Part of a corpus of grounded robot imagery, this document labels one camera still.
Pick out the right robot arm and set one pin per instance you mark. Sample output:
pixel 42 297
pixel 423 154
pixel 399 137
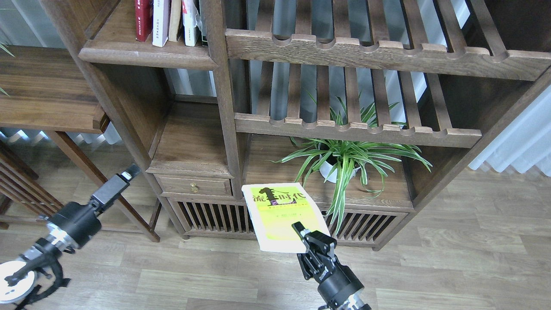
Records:
pixel 338 285

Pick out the tan upright book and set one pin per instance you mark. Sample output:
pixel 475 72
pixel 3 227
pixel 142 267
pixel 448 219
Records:
pixel 175 22

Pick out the dark upright book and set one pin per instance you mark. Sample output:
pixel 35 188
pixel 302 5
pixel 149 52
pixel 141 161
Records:
pixel 202 25

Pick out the dark wooden bookshelf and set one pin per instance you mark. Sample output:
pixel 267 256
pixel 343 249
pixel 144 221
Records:
pixel 379 71

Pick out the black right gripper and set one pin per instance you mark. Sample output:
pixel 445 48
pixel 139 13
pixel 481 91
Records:
pixel 338 285

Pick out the white plastic-wrapped upright book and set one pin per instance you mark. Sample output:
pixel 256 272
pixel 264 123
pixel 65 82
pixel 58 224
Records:
pixel 191 20

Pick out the spider plant in white pot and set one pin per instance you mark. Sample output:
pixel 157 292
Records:
pixel 347 157

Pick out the red paperback book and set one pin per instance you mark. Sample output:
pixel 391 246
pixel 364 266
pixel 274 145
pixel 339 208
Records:
pixel 143 19

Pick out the yellow-green paperback book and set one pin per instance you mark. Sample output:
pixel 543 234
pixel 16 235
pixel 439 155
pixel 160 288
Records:
pixel 274 208

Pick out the white curtain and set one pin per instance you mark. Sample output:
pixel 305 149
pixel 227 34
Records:
pixel 525 143

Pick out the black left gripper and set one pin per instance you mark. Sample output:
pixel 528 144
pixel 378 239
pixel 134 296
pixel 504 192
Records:
pixel 75 224

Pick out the wooden side table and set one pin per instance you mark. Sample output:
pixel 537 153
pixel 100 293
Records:
pixel 42 89

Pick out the white lilac paperback book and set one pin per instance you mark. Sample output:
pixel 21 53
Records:
pixel 161 19

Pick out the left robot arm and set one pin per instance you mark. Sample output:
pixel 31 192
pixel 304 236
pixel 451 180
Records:
pixel 37 273

